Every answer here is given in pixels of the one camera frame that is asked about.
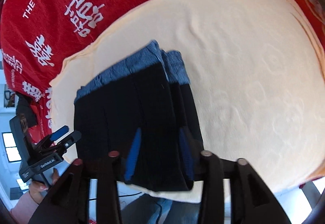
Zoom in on pink sleeve forearm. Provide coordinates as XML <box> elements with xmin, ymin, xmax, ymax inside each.
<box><xmin>10</xmin><ymin>191</ymin><xmax>43</xmax><ymax>224</ymax></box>

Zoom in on red blanket white characters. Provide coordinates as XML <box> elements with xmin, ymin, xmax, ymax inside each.
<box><xmin>1</xmin><ymin>0</ymin><xmax>148</xmax><ymax>142</ymax></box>

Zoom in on peach cream towel mat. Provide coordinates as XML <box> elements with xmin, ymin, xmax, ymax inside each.
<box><xmin>50</xmin><ymin>0</ymin><xmax>324</xmax><ymax>193</ymax></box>

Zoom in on black pants blue patterned trim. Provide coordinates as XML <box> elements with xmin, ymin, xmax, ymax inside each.
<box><xmin>74</xmin><ymin>41</ymin><xmax>203</xmax><ymax>192</ymax></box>

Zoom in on person left hand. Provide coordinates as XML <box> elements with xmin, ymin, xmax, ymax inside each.
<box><xmin>29</xmin><ymin>168</ymin><xmax>60</xmax><ymax>204</ymax></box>

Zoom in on black cable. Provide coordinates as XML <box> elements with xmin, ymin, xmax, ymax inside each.
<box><xmin>89</xmin><ymin>190</ymin><xmax>143</xmax><ymax>201</ymax></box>

